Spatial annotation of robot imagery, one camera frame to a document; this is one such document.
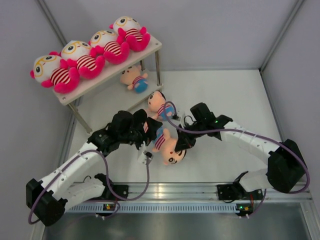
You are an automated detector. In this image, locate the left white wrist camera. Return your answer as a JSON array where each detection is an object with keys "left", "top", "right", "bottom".
[{"left": 137, "top": 142, "right": 154, "bottom": 165}]

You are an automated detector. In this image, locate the boy plush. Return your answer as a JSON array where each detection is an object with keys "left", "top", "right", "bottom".
[{"left": 147, "top": 91, "right": 175, "bottom": 121}]

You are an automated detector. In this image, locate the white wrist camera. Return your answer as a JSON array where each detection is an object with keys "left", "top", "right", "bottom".
[
  {"left": 137, "top": 142, "right": 154, "bottom": 165},
  {"left": 172, "top": 112, "right": 186, "bottom": 127}
]

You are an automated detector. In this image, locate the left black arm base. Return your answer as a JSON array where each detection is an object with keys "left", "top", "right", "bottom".
[{"left": 89, "top": 184, "right": 129, "bottom": 201}]

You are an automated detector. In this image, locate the panda plush with glasses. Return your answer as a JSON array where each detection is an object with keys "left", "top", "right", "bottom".
[
  {"left": 60, "top": 40, "right": 105, "bottom": 80},
  {"left": 30, "top": 52, "right": 80, "bottom": 94},
  {"left": 88, "top": 30, "right": 130, "bottom": 65},
  {"left": 109, "top": 16, "right": 151, "bottom": 52}
]

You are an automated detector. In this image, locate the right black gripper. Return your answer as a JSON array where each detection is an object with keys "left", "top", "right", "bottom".
[{"left": 175, "top": 120, "right": 207, "bottom": 151}]

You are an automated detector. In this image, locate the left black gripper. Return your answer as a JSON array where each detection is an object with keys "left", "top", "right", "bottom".
[{"left": 118, "top": 117, "right": 162, "bottom": 156}]

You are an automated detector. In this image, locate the boy plush showing black hair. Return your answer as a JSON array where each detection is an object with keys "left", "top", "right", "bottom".
[{"left": 143, "top": 109, "right": 163, "bottom": 140}]

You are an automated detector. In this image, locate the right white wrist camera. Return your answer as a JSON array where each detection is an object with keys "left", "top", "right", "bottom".
[{"left": 172, "top": 112, "right": 186, "bottom": 127}]

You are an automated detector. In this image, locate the white two-tier shelf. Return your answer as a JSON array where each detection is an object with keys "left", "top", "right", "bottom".
[{"left": 56, "top": 37, "right": 163, "bottom": 136}]

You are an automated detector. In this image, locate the boy plush face up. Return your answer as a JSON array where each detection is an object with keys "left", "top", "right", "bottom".
[
  {"left": 152, "top": 127, "right": 187, "bottom": 166},
  {"left": 120, "top": 65, "right": 148, "bottom": 94}
]

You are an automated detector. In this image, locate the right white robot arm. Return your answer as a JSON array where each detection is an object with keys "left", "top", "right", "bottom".
[{"left": 175, "top": 102, "right": 309, "bottom": 199}]

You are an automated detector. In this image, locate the aluminium mounting rail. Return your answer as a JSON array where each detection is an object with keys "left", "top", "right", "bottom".
[{"left": 39, "top": 181, "right": 313, "bottom": 202}]

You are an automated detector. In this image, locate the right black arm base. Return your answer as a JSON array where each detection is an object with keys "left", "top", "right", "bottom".
[{"left": 216, "top": 183, "right": 263, "bottom": 202}]

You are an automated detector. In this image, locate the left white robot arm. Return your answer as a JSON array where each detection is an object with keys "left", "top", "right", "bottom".
[{"left": 26, "top": 109, "right": 163, "bottom": 227}]

